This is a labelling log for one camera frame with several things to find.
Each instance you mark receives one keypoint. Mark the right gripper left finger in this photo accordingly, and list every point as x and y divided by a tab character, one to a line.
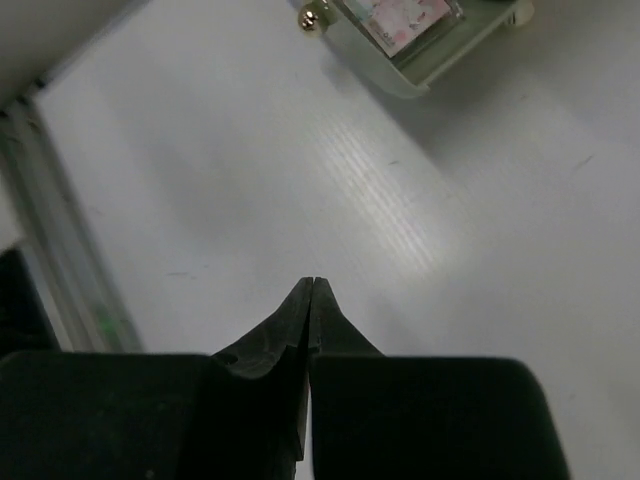
237	414

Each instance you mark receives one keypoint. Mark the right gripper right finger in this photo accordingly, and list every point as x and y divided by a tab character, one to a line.
375	416

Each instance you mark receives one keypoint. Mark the false lash box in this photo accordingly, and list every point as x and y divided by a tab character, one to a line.
397	26

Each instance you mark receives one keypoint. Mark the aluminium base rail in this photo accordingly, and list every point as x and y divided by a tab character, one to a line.
84	309

